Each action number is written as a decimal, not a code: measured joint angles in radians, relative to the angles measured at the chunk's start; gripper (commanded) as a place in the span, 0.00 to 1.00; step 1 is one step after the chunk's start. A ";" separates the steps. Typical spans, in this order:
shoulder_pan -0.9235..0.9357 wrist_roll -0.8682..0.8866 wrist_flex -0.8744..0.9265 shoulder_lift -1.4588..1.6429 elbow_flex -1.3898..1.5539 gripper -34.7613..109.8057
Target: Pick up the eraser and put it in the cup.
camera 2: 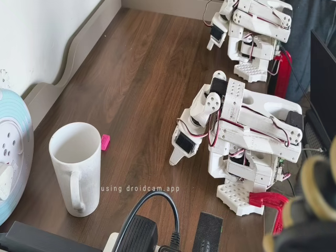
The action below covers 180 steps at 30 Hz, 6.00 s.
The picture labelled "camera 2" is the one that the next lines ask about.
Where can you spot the white leader handle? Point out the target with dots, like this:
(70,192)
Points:
(217,37)

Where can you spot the white follower gripper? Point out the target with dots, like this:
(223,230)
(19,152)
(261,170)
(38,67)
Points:
(182,143)

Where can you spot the white leader robot arm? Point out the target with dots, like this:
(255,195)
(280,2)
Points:
(252,23)

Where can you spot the small pink block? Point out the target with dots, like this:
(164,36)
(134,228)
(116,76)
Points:
(105,143)

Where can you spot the white follower robot arm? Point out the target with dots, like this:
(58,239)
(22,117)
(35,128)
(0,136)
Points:
(262,123)

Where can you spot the black foam block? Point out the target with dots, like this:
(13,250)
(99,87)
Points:
(207,228)

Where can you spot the red clamp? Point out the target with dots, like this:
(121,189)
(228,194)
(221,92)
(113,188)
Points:
(265,199)
(283,73)

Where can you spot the black power adapter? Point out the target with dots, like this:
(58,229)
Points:
(139,233)

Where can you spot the person's blue jeans leg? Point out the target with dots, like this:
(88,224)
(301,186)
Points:
(302,26)

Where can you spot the tall white mug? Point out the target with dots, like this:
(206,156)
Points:
(78,162)

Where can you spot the white power strip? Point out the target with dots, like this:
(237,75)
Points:
(113,241)

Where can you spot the black panel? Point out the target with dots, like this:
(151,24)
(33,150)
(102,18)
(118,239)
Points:
(323,78)

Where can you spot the black tan flexible tripod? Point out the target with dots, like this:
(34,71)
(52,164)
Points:
(315,189)

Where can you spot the black flat box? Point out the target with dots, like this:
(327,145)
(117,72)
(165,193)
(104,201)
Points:
(39,239)

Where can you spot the grey wavy desk rail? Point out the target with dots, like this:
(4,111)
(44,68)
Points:
(76,47)

